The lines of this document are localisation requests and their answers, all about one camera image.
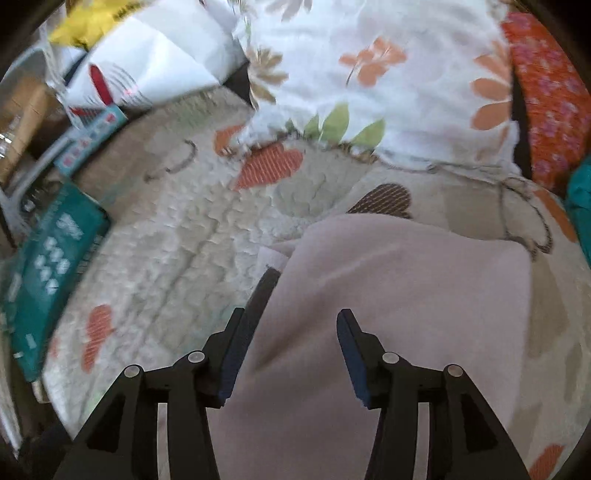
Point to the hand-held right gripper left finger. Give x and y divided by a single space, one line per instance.
234 357

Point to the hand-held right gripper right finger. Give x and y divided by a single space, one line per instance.
354 364

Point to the pink floral towel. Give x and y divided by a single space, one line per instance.
392 277

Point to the cream quilted bedspread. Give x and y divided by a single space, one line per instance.
184 230

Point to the green cardboard box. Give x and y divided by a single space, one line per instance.
51 267

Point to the light blue flat box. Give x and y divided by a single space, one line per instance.
87 138

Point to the white floral pillow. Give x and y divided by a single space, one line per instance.
392 92

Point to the teal cloth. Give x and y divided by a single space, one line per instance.
581 207

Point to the white paper bag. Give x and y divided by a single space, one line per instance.
161 60

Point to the brown cardboard box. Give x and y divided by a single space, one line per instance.
23 115

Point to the orange floral pillow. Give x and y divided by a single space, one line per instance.
549 101

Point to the yellow plastic bag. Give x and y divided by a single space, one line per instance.
92 23

